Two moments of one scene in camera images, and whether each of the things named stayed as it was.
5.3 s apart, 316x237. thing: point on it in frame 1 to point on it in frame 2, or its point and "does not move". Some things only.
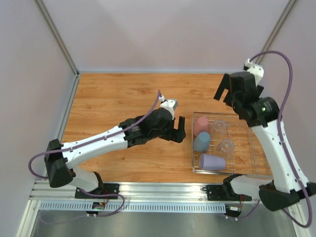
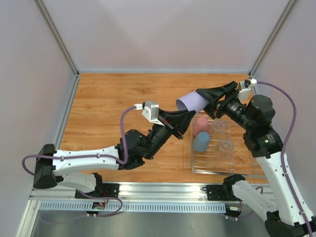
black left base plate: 103,188 does not move
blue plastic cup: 202,141 does not move
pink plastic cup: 201,125 does not move
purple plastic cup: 210,162 to 193,101
